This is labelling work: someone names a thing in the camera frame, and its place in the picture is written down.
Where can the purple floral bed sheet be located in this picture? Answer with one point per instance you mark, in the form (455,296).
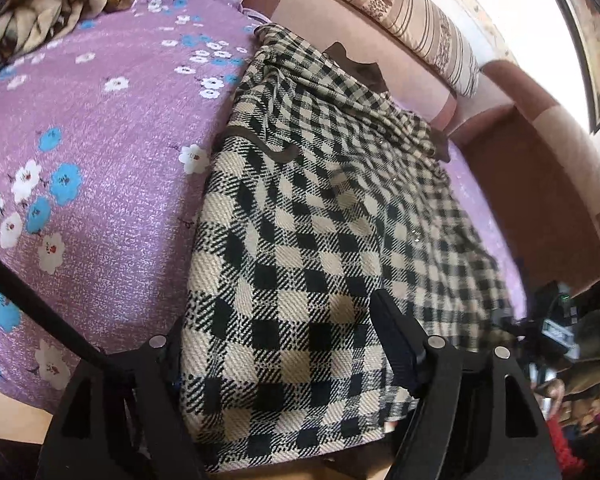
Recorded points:
(105,160)

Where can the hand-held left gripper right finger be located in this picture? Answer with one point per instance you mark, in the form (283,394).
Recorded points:
(397,340)

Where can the striped floral pillow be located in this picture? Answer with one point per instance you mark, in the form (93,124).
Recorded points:
(405,15)

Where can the beige brown patterned cloth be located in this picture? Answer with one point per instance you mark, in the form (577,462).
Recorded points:
(45,15)

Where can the black beige checkered coat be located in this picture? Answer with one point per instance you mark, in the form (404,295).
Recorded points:
(290,260)

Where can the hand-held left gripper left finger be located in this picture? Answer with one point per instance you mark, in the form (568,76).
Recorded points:
(167,355)

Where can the pink brown upholstered headboard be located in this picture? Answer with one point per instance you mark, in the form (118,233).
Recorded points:
(530,170)

